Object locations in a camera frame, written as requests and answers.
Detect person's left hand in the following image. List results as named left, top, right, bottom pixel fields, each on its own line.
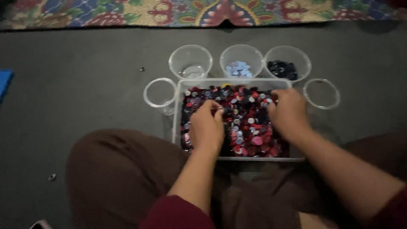
left=190, top=99, right=225, bottom=153

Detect person's right hand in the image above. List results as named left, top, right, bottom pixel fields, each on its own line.
left=267, top=89, right=313, bottom=142

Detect pile of dark blue buttons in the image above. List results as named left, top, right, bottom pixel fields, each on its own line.
left=267, top=60, right=298, bottom=81

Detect clear plastic cup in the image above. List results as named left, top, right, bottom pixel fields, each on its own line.
left=143, top=78, right=178, bottom=116
left=263, top=45, right=312, bottom=84
left=168, top=45, right=213, bottom=81
left=303, top=78, right=341, bottom=110
left=219, top=44, right=264, bottom=79

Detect heap of mixed coloured buttons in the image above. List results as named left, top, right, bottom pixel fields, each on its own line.
left=181, top=84, right=290, bottom=158

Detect clear plastic rectangular tub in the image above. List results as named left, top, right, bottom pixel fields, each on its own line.
left=172, top=78, right=306, bottom=162

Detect pile of light blue buttons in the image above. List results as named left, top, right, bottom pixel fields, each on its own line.
left=225, top=61, right=253, bottom=78

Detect floral patterned rug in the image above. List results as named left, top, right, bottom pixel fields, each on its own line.
left=0, top=0, right=407, bottom=31

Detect person's brown trousers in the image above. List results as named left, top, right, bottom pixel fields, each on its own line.
left=66, top=128, right=407, bottom=229

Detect white object corner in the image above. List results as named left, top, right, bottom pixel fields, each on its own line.
left=29, top=219, right=53, bottom=229

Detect blue flat object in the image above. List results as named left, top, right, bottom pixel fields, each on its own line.
left=0, top=69, right=15, bottom=105

